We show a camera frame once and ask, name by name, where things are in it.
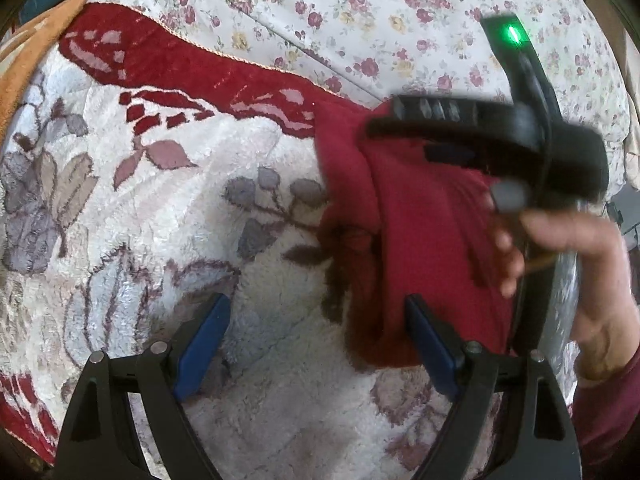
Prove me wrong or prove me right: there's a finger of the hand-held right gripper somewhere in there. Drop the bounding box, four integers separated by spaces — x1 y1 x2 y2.
422 141 501 178
365 94 516 147

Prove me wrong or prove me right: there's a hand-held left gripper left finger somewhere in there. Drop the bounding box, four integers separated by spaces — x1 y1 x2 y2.
54 292 232 480

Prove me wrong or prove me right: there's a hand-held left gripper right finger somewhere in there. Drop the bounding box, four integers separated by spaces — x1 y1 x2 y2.
404 294 583 480

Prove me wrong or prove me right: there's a red sweatshirt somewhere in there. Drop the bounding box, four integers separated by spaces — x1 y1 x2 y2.
315 97 526 371

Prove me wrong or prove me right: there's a person's right hand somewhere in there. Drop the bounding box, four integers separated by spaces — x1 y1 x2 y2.
492 207 640 381

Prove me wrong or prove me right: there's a fluffy white red floral blanket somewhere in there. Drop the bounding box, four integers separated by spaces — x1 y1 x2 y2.
0 2 576 480

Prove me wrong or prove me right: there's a floral bed sheet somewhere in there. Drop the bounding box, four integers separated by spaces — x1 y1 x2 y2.
82 0 632 196

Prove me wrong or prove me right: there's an orange plush blanket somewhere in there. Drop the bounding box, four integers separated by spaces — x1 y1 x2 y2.
0 0 91 128

